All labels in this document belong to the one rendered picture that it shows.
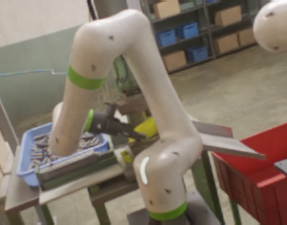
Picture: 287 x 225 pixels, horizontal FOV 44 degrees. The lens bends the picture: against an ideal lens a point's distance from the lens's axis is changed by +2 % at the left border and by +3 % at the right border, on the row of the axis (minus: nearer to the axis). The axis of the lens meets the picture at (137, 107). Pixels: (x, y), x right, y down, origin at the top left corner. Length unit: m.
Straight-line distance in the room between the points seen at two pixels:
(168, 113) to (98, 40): 0.33
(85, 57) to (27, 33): 5.58
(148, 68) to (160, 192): 0.37
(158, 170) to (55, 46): 5.67
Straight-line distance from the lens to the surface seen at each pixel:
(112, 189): 1.34
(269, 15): 0.88
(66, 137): 1.18
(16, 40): 6.53
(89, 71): 0.96
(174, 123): 1.09
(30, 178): 1.54
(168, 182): 1.00
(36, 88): 6.62
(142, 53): 1.05
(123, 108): 1.33
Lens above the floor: 1.61
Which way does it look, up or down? 18 degrees down
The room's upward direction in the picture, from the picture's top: 16 degrees counter-clockwise
